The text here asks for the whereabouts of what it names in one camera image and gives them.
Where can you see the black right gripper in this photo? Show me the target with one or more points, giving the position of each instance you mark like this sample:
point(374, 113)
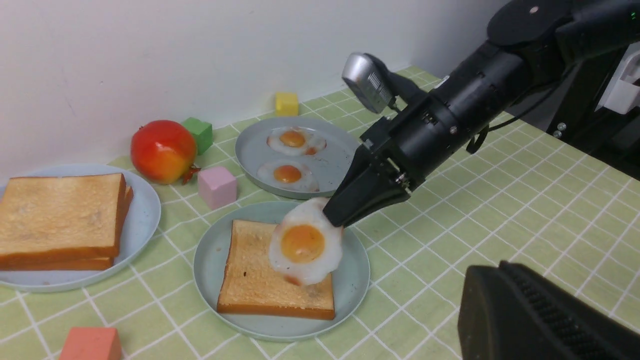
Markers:
point(398, 155)

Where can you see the left gripper own finger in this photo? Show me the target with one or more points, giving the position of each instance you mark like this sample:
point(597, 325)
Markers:
point(511, 312)

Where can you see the fried egg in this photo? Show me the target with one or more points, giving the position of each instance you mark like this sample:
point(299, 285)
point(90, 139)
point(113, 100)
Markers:
point(305, 247)
point(288, 175)
point(294, 141)

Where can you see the toast slice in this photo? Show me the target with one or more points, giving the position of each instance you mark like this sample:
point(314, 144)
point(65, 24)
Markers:
point(45, 219)
point(251, 287)
point(94, 264)

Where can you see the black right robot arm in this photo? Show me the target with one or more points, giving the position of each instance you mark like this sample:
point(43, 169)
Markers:
point(531, 45)

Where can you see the grey egg plate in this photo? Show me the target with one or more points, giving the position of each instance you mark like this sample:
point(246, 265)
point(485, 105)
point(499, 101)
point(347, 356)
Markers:
point(328, 165)

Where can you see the teal centre plate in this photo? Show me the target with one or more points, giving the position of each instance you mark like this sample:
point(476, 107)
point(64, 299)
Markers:
point(350, 281)

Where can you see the yellow cube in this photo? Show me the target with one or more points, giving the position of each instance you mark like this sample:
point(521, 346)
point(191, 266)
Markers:
point(286, 104)

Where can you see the pink cube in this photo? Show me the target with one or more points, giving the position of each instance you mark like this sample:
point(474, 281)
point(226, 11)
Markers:
point(217, 187)

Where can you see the green cube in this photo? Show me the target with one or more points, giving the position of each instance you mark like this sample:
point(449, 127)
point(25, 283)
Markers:
point(202, 131)

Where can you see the red yellow apple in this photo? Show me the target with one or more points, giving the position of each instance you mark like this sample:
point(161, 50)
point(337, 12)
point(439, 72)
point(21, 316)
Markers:
point(164, 152)

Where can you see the light blue bread plate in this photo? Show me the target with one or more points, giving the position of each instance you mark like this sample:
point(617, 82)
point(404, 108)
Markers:
point(140, 224)

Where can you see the salmon red cube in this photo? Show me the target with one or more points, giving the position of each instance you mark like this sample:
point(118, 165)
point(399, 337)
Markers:
point(92, 343)

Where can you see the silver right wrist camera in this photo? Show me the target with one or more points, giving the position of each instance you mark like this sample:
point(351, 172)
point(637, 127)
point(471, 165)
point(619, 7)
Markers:
point(376, 87)

